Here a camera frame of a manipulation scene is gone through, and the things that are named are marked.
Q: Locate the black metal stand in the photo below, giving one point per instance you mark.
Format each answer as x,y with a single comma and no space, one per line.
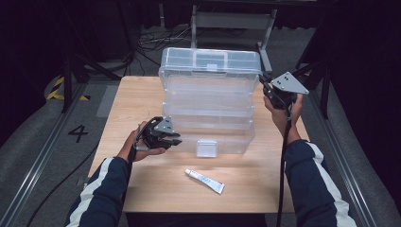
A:
324,85
67,82

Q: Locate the white ointment tube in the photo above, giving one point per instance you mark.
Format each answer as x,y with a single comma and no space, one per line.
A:
206,181

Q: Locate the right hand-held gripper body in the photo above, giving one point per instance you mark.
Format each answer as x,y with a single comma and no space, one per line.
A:
287,85

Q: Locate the person's left hand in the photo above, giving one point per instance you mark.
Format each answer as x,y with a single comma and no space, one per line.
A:
132,149

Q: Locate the yellow black hazard tape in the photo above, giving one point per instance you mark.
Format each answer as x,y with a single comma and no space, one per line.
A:
56,90

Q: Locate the person's right hand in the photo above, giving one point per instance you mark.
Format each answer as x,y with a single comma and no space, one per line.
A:
283,123

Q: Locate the grey metal stand frame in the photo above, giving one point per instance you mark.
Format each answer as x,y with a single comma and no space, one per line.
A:
231,20

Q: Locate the clear plastic storage box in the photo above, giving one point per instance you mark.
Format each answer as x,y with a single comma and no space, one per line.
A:
209,104

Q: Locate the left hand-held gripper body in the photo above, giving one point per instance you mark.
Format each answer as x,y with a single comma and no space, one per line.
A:
154,134

